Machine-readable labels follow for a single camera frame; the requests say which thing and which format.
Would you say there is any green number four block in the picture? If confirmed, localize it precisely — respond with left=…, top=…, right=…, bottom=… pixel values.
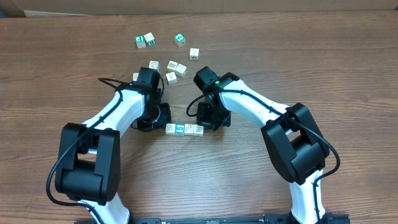
left=174, top=33, right=186, bottom=47

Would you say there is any wooden block green side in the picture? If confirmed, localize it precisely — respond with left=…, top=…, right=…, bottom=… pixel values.
left=144, top=32, right=156, bottom=47

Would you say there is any plain wooden block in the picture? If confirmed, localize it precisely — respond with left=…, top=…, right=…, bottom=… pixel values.
left=175, top=63, right=187, bottom=77

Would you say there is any green top wooden block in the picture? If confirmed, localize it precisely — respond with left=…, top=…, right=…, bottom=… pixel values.
left=135, top=35, right=146, bottom=49

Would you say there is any wooden block red drawing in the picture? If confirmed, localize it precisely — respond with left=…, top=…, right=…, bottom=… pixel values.
left=193, top=124, right=204, bottom=136

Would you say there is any wooden block red front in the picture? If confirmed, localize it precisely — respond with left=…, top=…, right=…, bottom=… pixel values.
left=132, top=73, right=139, bottom=82

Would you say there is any wooden letter A block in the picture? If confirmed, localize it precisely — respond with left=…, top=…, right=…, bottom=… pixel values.
left=165, top=123, right=176, bottom=135

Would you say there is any blue number five block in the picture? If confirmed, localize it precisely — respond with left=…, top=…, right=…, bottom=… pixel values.
left=175, top=124, right=185, bottom=135

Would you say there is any cardboard sheet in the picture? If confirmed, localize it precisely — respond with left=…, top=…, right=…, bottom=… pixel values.
left=1, top=0, right=397, bottom=17

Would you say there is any wooden block brown drawing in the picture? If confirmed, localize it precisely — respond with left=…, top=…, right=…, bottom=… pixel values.
left=167, top=60, right=178, bottom=72

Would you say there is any wooden block teal side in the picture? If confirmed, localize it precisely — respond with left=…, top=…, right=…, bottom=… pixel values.
left=149, top=60, right=159, bottom=72

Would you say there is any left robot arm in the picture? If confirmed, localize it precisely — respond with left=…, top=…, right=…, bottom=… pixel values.
left=46, top=67, right=171, bottom=223

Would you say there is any wooden block red side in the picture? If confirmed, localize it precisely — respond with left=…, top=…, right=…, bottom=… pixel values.
left=189, top=48, right=200, bottom=60

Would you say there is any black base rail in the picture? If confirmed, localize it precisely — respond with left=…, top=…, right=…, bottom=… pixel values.
left=75, top=213, right=351, bottom=224

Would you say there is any wooden block red edge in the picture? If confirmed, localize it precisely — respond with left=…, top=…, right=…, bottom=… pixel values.
left=184, top=124, right=195, bottom=136

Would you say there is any wooden block bulb drawing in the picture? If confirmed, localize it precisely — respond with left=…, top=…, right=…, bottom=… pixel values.
left=165, top=72, right=177, bottom=85

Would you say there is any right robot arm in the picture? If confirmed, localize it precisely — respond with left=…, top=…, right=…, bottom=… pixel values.
left=193, top=67, right=331, bottom=223

